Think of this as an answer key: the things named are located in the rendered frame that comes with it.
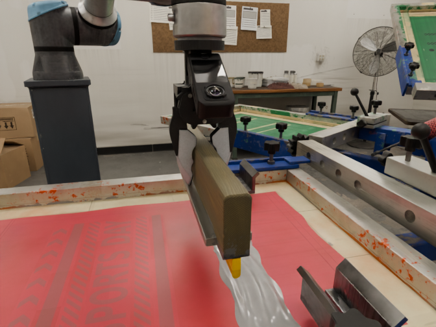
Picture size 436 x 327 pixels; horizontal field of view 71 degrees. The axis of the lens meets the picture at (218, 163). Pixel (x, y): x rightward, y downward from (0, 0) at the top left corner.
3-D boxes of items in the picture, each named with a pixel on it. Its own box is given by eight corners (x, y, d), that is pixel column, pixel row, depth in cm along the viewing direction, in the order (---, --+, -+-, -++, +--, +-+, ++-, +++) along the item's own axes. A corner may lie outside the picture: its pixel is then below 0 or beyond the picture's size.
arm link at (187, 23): (233, 3, 40) (169, 0, 38) (232, 41, 41) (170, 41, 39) (219, 11, 46) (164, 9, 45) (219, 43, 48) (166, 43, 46)
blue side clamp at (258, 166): (187, 197, 77) (185, 170, 74) (184, 189, 81) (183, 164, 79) (297, 185, 83) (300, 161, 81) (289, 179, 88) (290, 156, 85)
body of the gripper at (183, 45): (217, 117, 53) (217, 42, 49) (231, 128, 45) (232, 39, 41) (172, 119, 51) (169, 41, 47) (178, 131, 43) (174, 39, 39)
